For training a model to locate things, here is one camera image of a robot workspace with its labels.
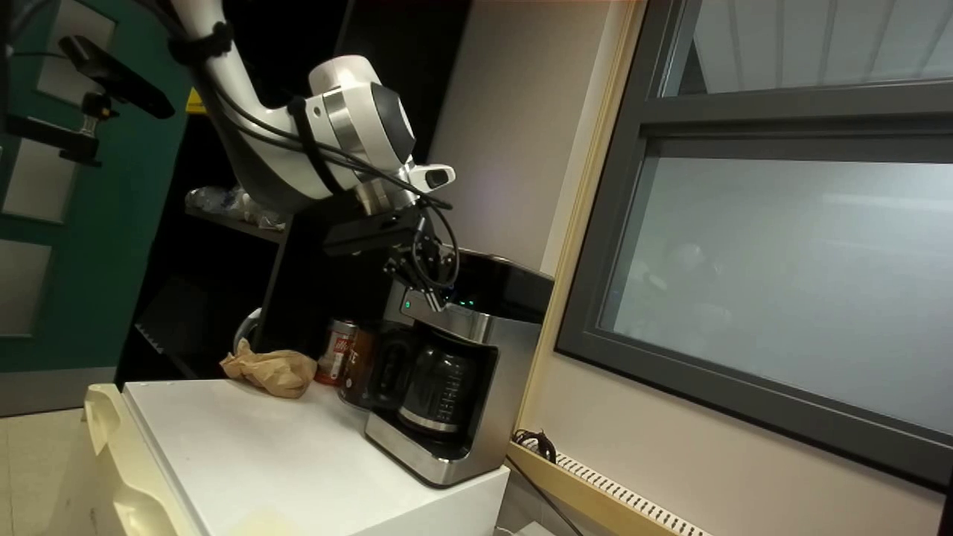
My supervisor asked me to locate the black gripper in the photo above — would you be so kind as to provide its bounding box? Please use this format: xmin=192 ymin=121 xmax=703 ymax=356
xmin=320 ymin=200 xmax=462 ymax=304

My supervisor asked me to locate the black silver coffee machine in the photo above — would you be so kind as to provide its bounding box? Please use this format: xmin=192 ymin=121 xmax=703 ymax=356
xmin=360 ymin=249 xmax=557 ymax=487

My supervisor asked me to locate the brown coffee can black lid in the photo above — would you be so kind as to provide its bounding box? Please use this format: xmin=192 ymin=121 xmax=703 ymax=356
xmin=340 ymin=325 xmax=387 ymax=405

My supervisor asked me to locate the glass coffee carafe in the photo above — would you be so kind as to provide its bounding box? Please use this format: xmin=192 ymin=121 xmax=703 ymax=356
xmin=396 ymin=332 xmax=484 ymax=441

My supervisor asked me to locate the glass jar grey lid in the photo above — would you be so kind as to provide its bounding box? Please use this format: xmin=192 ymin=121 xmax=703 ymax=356
xmin=311 ymin=318 xmax=357 ymax=391

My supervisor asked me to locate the crumpled brown paper bag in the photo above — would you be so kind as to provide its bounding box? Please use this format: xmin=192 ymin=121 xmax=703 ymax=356
xmin=216 ymin=337 xmax=320 ymax=402

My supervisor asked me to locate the clear plastic bag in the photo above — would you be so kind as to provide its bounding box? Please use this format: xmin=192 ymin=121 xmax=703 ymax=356
xmin=182 ymin=182 xmax=290 ymax=245

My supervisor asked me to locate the black shelf unit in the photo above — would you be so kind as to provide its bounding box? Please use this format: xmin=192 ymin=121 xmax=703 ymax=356
xmin=112 ymin=0 xmax=471 ymax=391

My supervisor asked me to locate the green panelled door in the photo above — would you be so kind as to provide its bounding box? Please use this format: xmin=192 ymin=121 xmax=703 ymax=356
xmin=0 ymin=0 xmax=192 ymax=376

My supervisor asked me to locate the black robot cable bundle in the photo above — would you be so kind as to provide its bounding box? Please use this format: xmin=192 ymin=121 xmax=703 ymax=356
xmin=212 ymin=85 xmax=465 ymax=291

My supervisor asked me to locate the short black looped cable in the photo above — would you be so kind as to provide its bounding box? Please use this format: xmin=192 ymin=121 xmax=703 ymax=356
xmin=509 ymin=425 xmax=561 ymax=465

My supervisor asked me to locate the beige wall cable trunking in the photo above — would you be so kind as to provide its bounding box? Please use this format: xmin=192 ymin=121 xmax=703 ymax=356
xmin=502 ymin=441 xmax=712 ymax=536

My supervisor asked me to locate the grey window frame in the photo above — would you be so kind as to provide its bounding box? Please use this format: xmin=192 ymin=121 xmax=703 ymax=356
xmin=550 ymin=0 xmax=953 ymax=490

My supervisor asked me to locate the black camera on stand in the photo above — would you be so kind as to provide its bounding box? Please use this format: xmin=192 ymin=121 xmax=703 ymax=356
xmin=0 ymin=32 xmax=179 ymax=170

